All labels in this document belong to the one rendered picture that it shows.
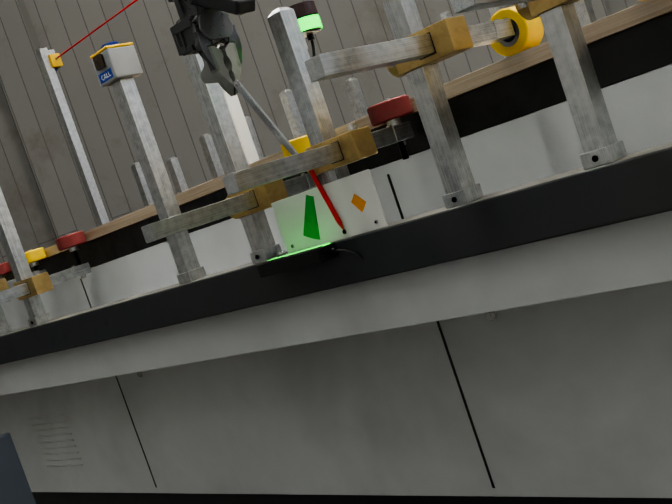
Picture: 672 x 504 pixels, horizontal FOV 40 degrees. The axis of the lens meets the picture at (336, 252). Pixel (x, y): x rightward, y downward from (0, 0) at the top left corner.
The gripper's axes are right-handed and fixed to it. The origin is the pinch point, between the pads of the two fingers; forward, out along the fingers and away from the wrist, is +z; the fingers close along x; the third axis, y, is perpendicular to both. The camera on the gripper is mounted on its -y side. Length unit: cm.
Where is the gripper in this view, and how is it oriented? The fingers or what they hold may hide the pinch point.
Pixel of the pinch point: (234, 87)
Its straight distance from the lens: 165.6
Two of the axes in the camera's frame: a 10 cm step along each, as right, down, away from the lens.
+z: 3.2, 9.4, 0.7
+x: -6.7, 2.8, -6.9
